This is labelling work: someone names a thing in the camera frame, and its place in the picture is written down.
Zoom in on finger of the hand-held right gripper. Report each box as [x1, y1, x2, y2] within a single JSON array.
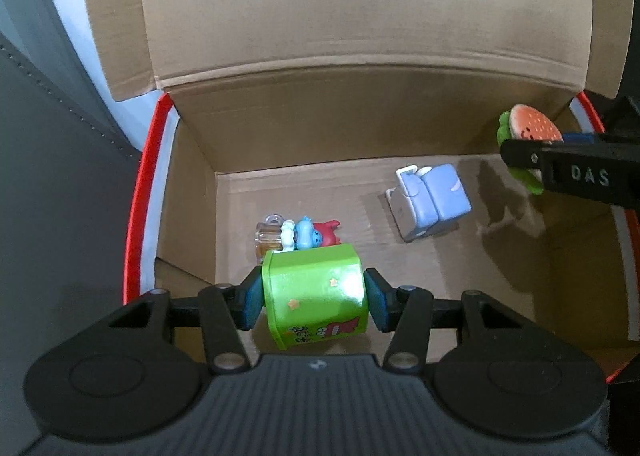
[[501, 135, 640, 209], [562, 92, 640, 146]]

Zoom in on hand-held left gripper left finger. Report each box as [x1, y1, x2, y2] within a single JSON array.
[[107, 267, 266, 377]]

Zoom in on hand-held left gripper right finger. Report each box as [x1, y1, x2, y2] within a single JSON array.
[[364, 267, 538, 377]]

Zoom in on green cube toy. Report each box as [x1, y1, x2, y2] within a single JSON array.
[[261, 243, 370, 352]]

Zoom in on hamburger toy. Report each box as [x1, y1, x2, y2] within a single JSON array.
[[496, 104, 564, 195]]

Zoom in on blue and red figure toy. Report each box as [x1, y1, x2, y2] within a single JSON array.
[[256, 215, 342, 264]]

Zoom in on pale blue block toy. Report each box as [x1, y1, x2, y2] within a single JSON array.
[[385, 163, 472, 243]]

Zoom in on red cardboard shoe box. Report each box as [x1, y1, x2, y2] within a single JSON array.
[[122, 0, 640, 384]]

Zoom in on grey leather chair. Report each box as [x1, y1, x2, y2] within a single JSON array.
[[0, 31, 143, 439]]

